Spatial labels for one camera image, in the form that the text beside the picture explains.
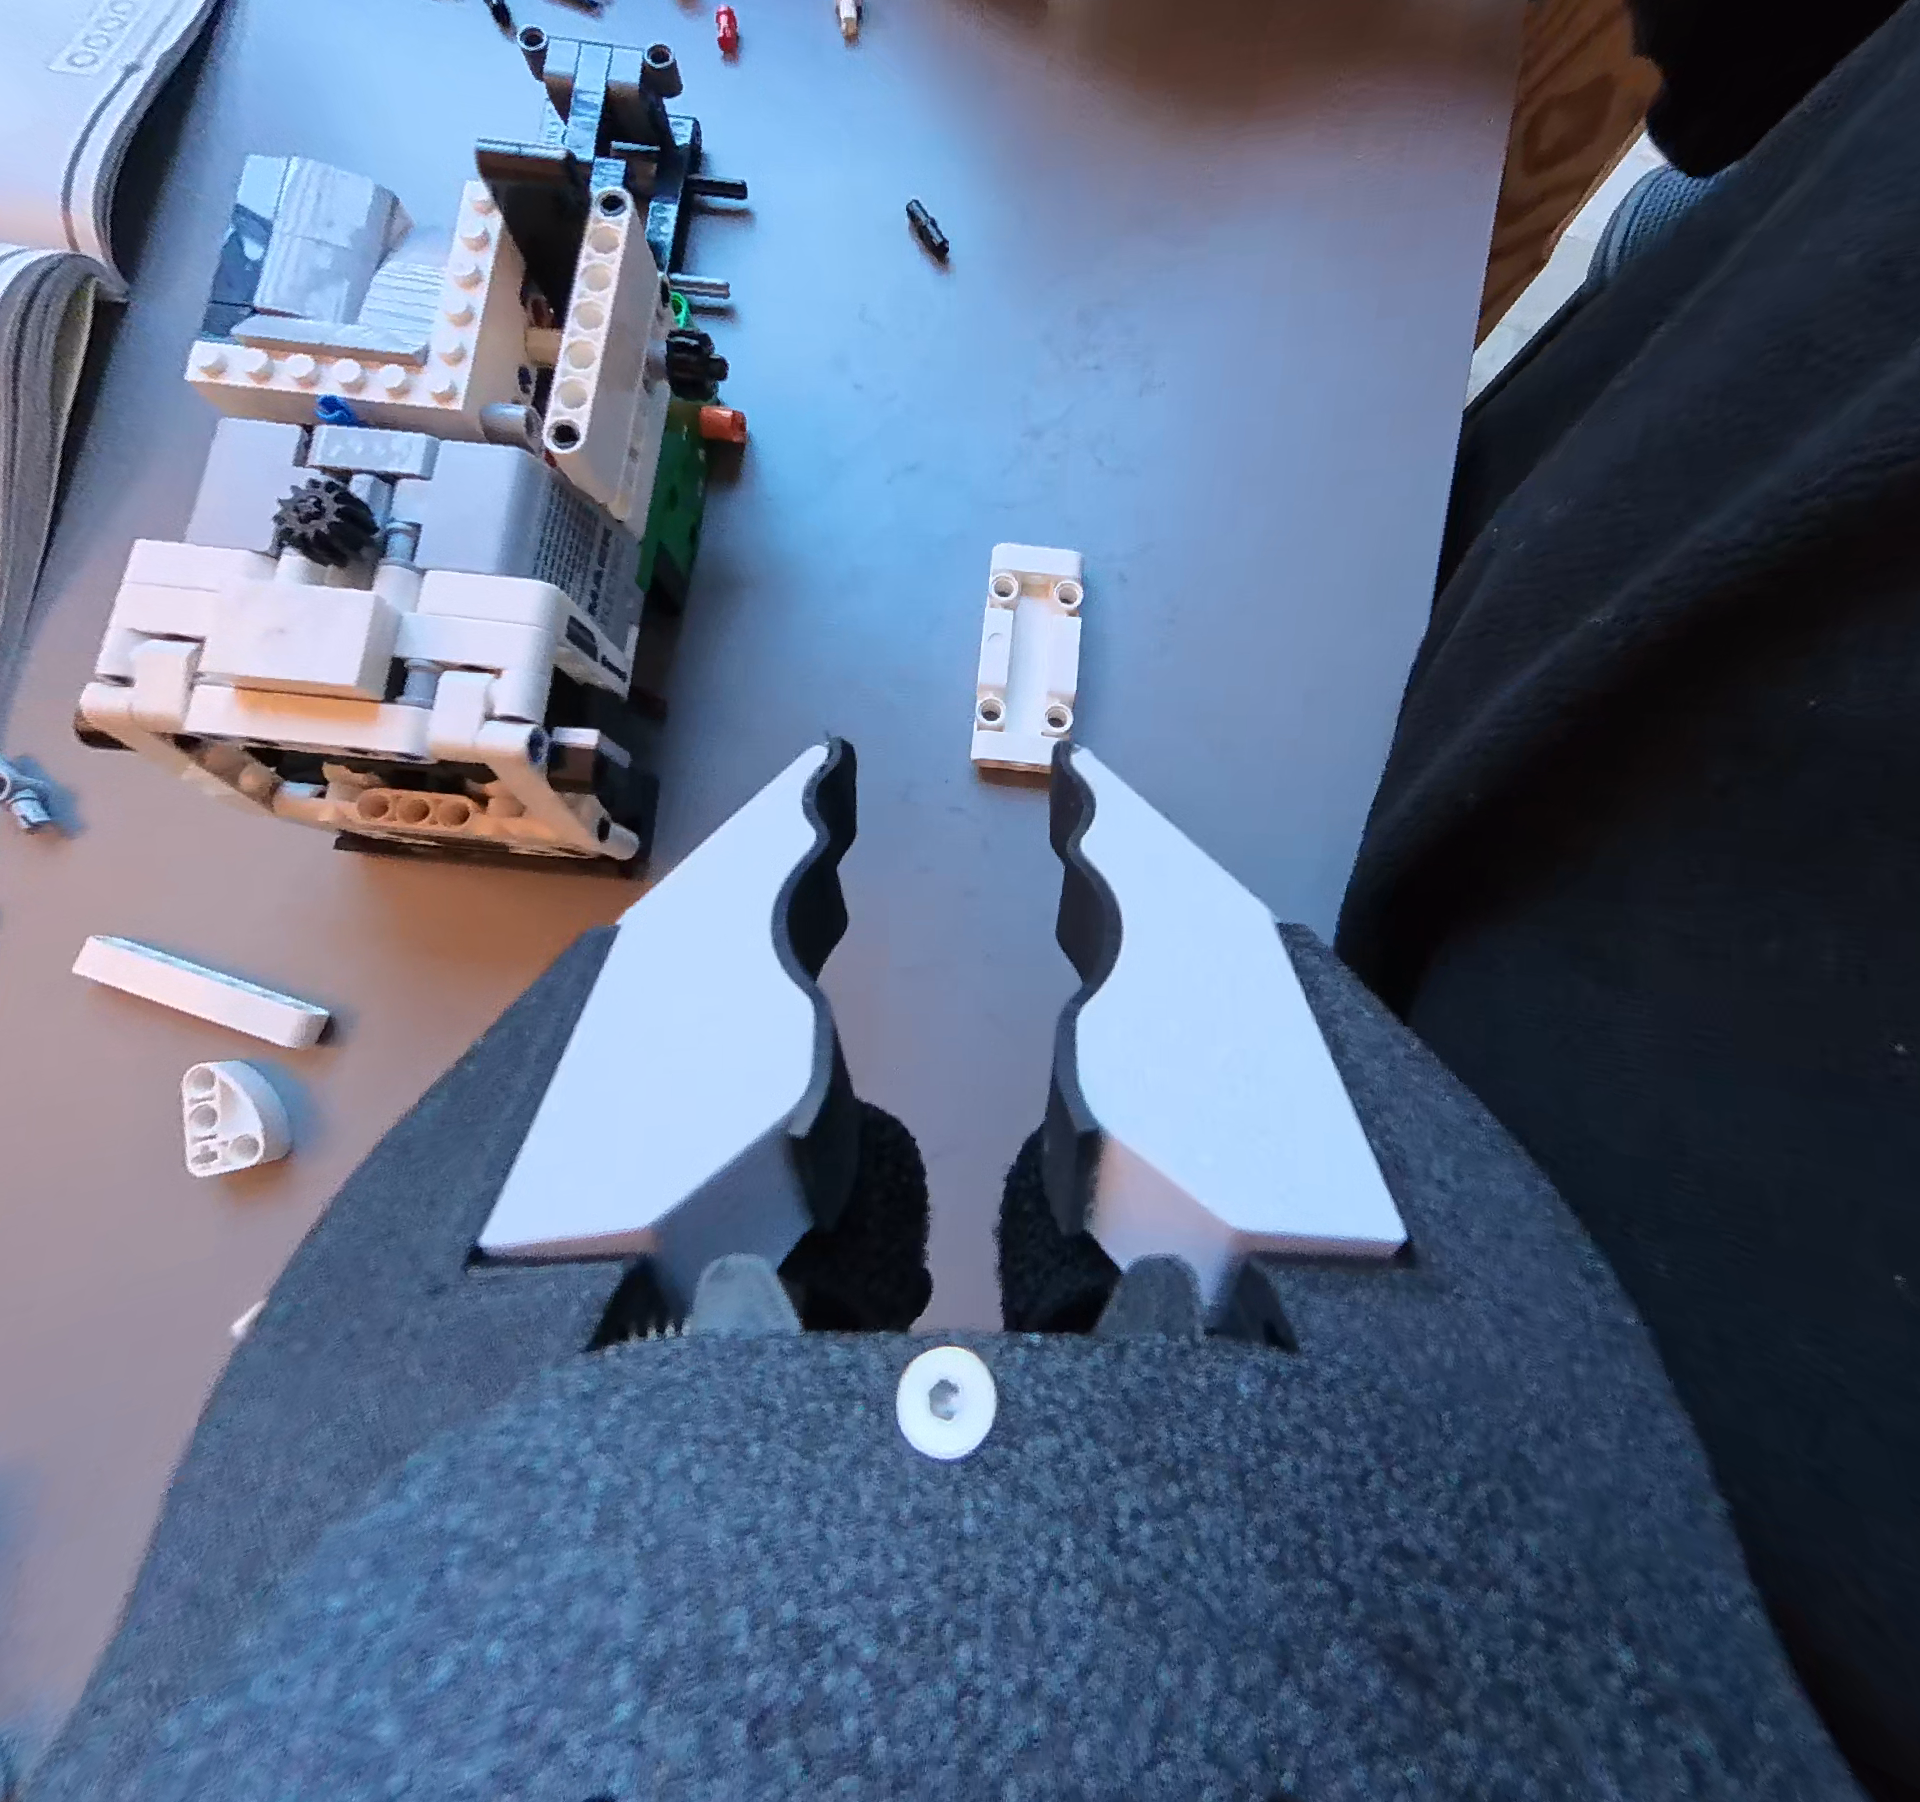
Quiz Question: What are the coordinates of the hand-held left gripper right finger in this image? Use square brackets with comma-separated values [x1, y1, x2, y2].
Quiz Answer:
[1045, 739, 1413, 1331]

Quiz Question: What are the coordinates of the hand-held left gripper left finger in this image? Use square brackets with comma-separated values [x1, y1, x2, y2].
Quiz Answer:
[479, 739, 869, 1302]

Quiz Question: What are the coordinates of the white lego panel with holes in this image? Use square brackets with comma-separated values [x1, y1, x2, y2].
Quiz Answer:
[971, 541, 1092, 786]

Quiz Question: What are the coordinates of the white lego truck model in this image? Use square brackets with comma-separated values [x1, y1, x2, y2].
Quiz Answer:
[76, 32, 752, 883]

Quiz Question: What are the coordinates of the white curved lego panel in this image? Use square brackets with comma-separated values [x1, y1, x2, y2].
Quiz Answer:
[179, 1059, 296, 1179]

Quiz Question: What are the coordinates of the flat white lego beam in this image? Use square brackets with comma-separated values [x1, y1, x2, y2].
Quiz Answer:
[71, 931, 333, 1052]

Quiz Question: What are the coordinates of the person's black clothing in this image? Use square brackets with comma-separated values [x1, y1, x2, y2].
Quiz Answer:
[1332, 0, 1920, 1802]

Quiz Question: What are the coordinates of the open instruction booklet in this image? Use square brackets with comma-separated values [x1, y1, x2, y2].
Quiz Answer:
[0, 0, 274, 663]

